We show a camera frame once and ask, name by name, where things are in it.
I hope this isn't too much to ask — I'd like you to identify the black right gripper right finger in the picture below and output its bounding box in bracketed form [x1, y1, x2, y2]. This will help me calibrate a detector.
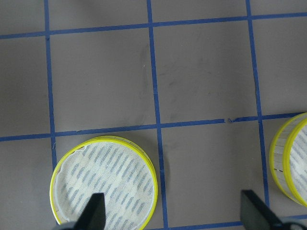
[240, 190, 288, 230]

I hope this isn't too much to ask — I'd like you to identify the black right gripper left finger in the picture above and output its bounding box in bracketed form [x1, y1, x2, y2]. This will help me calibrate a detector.
[76, 193, 106, 230]

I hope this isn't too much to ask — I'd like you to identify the yellow bamboo steamer basket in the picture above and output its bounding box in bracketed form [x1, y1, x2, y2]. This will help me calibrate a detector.
[49, 136, 158, 230]

